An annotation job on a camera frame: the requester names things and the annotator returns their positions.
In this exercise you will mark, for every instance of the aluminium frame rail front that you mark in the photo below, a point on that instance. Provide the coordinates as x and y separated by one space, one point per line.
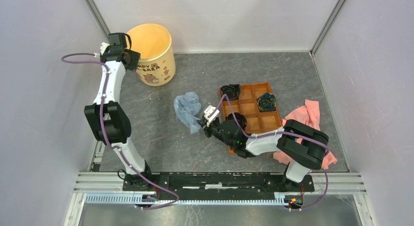
339 183

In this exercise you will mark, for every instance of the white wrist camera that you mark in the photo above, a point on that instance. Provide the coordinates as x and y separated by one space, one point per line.
103 47
210 114

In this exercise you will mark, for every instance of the white slotted cable duct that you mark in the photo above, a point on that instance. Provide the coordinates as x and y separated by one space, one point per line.
142 199

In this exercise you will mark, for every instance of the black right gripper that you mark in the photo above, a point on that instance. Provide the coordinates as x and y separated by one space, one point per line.
206 129

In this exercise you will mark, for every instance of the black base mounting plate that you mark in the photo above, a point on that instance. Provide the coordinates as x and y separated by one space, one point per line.
208 186

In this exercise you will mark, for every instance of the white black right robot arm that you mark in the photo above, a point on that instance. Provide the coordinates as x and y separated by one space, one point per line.
306 146

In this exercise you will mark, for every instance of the yellow capybara trash bin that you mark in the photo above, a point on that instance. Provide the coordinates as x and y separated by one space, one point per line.
156 65

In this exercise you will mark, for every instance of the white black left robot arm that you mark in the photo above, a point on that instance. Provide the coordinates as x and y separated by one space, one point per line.
106 118

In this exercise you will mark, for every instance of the orange compartment tray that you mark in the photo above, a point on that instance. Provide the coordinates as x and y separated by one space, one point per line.
258 122

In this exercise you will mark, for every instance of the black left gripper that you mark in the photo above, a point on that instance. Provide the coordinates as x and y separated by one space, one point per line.
135 56

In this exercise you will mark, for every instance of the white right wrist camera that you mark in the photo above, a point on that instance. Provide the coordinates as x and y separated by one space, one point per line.
210 114

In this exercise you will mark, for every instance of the light blue plastic trash bag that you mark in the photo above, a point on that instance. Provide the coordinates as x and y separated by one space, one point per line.
187 107

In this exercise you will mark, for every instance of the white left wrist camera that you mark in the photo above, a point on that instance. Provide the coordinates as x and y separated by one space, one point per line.
103 47

